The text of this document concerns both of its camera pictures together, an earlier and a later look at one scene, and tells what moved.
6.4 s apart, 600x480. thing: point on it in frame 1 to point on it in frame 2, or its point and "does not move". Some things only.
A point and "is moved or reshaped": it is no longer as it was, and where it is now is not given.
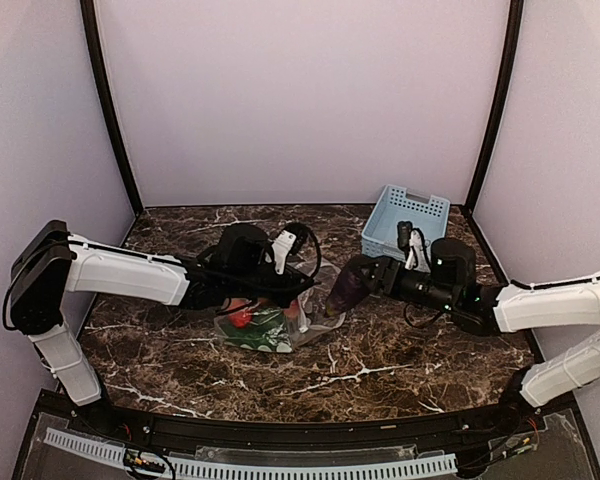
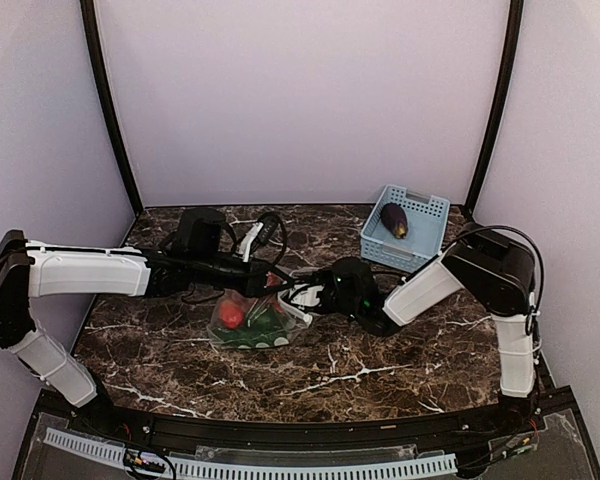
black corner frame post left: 103,78 does not move
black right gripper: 380,275 to 314,278
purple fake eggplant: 350,289 is moved or reshaped
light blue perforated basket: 394,205 does not move
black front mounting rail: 343,433 does not move
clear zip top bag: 267,325 is moved or reshaped
